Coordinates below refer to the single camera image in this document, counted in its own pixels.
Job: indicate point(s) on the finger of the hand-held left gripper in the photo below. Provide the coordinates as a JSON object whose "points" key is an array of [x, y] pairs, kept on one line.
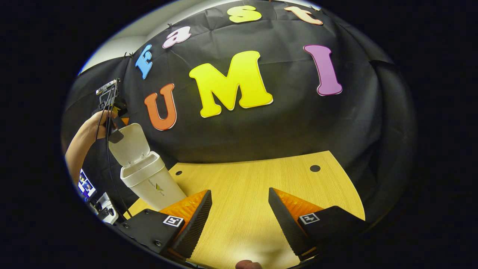
{"points": [[116, 136]]}

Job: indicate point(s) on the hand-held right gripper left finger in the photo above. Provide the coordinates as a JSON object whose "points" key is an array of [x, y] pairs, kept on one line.
{"points": [[194, 224]]}

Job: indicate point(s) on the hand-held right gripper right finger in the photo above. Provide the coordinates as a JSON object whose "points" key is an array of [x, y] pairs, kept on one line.
{"points": [[287, 224]]}

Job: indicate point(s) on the white desktop garbage bin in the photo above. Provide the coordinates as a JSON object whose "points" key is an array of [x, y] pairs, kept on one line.
{"points": [[149, 179]]}

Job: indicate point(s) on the wooden desktop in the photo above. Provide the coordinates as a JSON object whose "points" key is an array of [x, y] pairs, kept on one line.
{"points": [[242, 186]]}

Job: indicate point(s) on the computer monitor screen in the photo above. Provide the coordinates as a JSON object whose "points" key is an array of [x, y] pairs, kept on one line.
{"points": [[86, 184]]}

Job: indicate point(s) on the white electronic device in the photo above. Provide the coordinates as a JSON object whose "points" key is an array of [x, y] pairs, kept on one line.
{"points": [[105, 209]]}

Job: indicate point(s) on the black backdrop cloth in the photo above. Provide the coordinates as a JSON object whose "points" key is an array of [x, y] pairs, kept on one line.
{"points": [[280, 123]]}

